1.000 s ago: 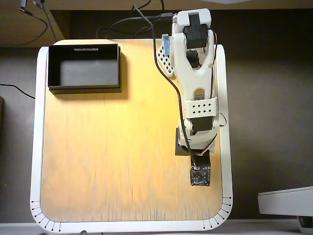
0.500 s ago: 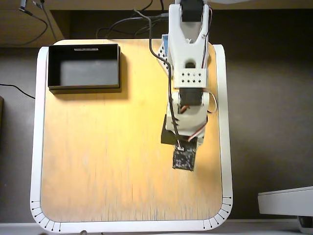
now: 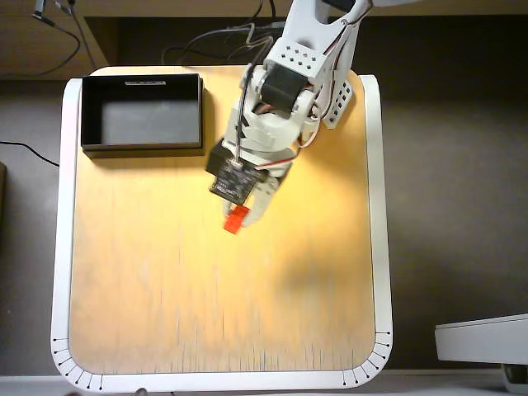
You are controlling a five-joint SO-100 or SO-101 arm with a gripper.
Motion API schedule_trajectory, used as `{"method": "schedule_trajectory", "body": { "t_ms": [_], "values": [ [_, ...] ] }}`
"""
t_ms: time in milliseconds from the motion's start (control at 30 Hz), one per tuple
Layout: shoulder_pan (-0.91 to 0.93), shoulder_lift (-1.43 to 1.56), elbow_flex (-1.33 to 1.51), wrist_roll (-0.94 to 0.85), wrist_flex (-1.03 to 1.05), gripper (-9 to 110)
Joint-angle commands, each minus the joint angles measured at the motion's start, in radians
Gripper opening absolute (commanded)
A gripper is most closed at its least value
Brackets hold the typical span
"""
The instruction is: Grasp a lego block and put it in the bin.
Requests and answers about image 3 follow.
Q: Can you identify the light wooden shelf unit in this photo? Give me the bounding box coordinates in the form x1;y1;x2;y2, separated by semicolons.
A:
0;0;528;82

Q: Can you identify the white table rim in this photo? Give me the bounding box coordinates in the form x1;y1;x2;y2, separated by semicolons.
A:
49;65;394;393

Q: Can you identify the black camera cable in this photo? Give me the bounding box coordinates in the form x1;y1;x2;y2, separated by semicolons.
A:
233;35;276;164

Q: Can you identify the red white servo wire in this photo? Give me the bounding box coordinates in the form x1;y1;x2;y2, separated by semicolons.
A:
255;123;323;171

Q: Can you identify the black looping cable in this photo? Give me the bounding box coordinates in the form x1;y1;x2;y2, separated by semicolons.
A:
0;12;82;79

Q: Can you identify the white flat device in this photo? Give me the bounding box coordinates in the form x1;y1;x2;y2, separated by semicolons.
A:
434;313;528;366

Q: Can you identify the grey cable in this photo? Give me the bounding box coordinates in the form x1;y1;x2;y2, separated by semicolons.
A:
163;22;286;67

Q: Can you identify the black rectangular bin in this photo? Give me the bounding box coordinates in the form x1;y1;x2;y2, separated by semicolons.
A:
80;73;206;160

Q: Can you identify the black camera circuit board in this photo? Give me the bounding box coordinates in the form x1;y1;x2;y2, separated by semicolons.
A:
209;159;266;205

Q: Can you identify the red lego block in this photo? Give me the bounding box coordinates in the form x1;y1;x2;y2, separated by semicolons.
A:
223;205;251;236

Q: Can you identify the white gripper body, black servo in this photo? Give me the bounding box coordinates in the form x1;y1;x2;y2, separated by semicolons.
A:
205;114;304;190

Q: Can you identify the thin black floor cable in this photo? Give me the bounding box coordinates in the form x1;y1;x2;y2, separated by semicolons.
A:
0;140;61;168

